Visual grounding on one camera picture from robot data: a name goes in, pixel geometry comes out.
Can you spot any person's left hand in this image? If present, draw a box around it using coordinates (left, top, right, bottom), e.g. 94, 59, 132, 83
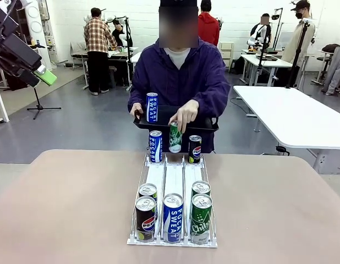
168, 99, 200, 134

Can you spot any black Pepsi can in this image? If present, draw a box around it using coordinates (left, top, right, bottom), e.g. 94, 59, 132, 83
135, 196, 158, 243
188, 135, 203, 165
138, 183, 158, 203

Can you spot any person in red hoodie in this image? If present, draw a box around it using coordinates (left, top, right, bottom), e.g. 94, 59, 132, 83
197, 0, 221, 47

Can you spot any white lab table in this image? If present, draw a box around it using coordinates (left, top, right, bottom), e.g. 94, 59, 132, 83
239, 53, 294, 87

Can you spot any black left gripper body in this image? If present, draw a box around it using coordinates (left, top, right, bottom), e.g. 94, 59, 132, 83
0, 32, 42, 78

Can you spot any person's right hand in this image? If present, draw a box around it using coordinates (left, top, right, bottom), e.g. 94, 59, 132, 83
130, 102, 144, 118

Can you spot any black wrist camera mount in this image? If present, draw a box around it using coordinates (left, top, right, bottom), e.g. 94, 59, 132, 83
0, 3, 19, 38

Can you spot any person's left forearm purple sleeve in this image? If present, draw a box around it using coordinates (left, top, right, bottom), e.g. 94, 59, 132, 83
193, 74, 231, 119

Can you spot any tall black camera stand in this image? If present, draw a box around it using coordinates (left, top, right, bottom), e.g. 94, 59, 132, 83
285, 19, 311, 90

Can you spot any white wire can rack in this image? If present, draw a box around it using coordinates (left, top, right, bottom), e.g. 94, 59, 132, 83
127, 152, 218, 249

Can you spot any green Chilsung cider can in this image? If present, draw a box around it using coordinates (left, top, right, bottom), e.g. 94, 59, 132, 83
190, 193, 213, 245
191, 180, 212, 197
169, 122, 183, 153

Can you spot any person in plaid shirt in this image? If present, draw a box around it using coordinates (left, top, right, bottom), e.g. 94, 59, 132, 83
83, 7, 118, 96

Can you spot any white humanoid robot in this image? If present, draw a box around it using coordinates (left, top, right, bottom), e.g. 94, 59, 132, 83
106, 15, 127, 47

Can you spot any white drawer cabinet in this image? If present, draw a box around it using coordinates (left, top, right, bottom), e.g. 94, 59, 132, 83
219, 41, 235, 70

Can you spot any black tripod stand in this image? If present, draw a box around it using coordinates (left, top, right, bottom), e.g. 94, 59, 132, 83
122, 16, 135, 91

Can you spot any grey work table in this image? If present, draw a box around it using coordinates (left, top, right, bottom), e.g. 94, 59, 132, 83
82, 46, 140, 91

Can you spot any person's right forearm purple sleeve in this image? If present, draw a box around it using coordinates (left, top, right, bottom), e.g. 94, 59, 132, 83
128, 79, 149, 111

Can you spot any black microphone stand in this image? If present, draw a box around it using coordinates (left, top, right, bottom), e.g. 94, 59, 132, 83
26, 85, 62, 120

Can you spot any black bag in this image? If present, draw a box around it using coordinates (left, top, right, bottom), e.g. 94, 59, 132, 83
4, 71, 30, 91

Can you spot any blue Pocari Sweat can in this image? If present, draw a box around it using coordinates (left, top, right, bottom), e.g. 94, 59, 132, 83
146, 92, 159, 124
149, 130, 163, 163
162, 192, 185, 244

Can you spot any person in beige coat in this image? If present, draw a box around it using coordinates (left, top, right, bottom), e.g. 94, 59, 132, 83
281, 0, 317, 89

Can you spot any person in black tee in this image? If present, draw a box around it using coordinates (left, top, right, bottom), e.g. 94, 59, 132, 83
250, 13, 273, 46

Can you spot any grey hanging coat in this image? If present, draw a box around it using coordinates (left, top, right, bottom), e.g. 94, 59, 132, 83
322, 46, 340, 96

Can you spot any person in purple jacket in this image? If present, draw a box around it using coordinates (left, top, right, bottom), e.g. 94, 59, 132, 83
128, 0, 231, 153

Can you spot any white tower air conditioner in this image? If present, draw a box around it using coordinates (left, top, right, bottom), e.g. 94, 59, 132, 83
23, 0, 53, 72

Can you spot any black plastic tray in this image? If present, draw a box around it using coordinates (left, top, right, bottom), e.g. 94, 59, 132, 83
133, 105, 220, 133

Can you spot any large white table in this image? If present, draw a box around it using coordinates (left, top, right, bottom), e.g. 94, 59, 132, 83
232, 85, 340, 175

